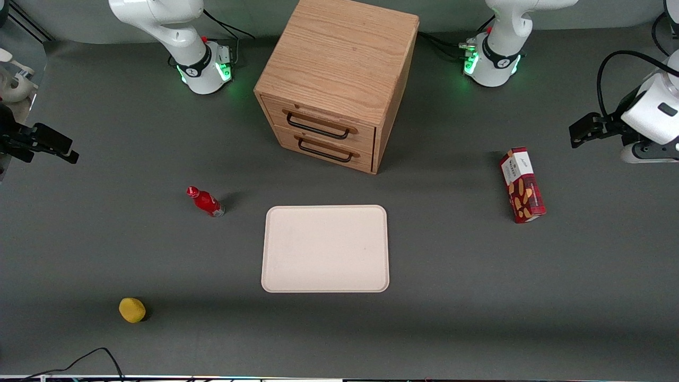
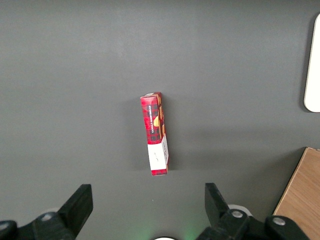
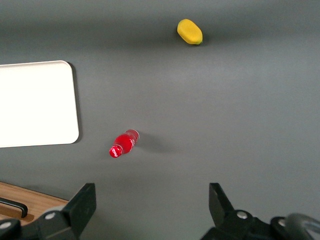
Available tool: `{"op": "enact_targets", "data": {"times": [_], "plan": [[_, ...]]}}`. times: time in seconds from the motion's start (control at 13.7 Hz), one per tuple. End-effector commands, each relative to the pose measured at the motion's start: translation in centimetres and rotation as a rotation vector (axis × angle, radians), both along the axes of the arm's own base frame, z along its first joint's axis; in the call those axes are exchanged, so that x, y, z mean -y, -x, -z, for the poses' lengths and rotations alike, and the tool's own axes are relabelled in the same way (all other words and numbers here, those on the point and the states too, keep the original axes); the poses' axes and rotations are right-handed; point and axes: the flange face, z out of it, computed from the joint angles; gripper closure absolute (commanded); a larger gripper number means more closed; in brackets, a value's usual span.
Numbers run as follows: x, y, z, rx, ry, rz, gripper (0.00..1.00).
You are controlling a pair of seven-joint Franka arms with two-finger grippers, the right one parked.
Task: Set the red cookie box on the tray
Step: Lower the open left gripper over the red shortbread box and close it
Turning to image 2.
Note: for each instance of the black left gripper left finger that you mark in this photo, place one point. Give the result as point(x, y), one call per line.
point(75, 207)

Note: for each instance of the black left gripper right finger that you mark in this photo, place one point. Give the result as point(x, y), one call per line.
point(217, 210)

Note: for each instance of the red cookie box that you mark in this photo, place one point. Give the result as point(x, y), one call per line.
point(157, 140)

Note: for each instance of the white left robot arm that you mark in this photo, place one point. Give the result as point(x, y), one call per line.
point(163, 238)

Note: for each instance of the cream rectangular tray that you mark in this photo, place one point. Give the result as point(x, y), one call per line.
point(314, 75)

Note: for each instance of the wooden drawer cabinet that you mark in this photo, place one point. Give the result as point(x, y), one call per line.
point(302, 185)

